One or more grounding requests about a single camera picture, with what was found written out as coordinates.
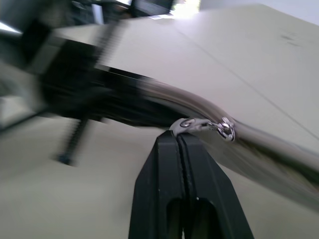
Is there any dark background furniture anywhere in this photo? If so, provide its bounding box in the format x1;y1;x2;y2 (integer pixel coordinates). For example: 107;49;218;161
71;0;201;20

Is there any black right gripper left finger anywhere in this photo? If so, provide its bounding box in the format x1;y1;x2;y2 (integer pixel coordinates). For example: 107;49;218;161
133;135;185;239

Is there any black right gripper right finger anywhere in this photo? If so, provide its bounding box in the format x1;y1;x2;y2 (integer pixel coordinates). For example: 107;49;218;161
178;134;255;239

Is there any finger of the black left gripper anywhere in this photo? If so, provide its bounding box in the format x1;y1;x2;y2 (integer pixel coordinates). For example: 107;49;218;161
55;119;90;167
97;22;123;73

